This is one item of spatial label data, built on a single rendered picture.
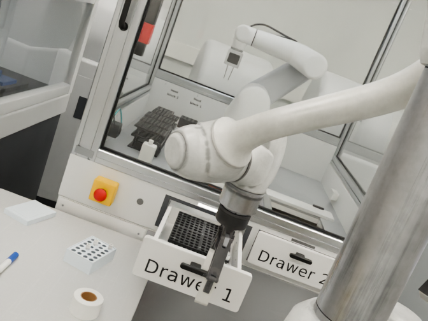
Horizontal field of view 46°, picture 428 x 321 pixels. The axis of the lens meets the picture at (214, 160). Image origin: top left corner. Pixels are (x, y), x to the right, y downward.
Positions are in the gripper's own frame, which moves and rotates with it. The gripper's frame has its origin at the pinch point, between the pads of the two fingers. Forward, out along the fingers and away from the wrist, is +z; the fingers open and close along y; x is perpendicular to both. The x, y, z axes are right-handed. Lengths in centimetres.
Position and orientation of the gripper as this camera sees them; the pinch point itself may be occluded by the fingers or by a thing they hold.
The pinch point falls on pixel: (204, 284)
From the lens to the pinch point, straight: 121.0
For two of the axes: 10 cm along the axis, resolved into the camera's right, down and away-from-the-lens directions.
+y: 0.7, -2.4, 9.7
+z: -3.5, 9.0, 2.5
